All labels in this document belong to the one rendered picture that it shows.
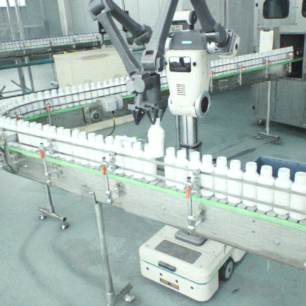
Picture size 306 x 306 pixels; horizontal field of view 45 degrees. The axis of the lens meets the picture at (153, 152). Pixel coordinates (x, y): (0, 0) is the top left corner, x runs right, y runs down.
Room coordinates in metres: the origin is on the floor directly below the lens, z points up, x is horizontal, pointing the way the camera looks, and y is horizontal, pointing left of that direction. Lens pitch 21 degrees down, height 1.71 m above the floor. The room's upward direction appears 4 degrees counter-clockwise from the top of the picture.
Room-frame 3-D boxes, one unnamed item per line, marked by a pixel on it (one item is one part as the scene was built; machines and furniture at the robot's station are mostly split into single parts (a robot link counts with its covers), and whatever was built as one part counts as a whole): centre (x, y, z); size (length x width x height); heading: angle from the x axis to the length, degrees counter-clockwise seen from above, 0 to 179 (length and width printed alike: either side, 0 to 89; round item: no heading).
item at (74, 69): (6.03, 0.83, 0.59); 1.10 x 0.62 x 1.18; 124
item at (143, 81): (1.45, 0.00, 1.48); 0.12 x 0.09 x 0.12; 143
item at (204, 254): (2.14, -0.23, 0.24); 0.68 x 0.53 x 0.41; 142
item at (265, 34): (5.17, -1.64, 1.22); 0.23 x 0.04 x 0.32; 34
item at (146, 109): (1.48, -0.02, 1.32); 0.07 x 0.07 x 0.09; 52
